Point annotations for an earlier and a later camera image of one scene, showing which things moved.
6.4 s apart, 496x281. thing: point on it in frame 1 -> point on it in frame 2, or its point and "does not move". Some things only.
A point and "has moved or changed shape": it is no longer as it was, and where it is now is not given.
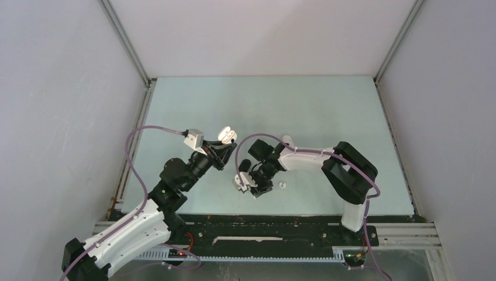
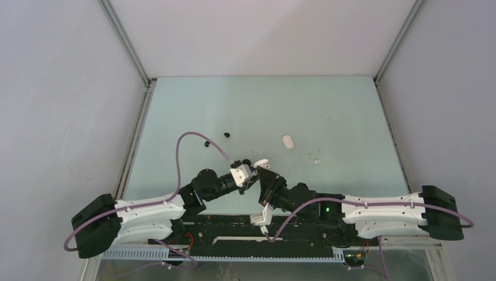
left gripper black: (219, 157) -> (248, 184)
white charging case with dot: (226, 134) has moved or changed shape
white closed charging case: (287, 139) does not move
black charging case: (244, 165) does not move
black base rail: (229, 233) does not move
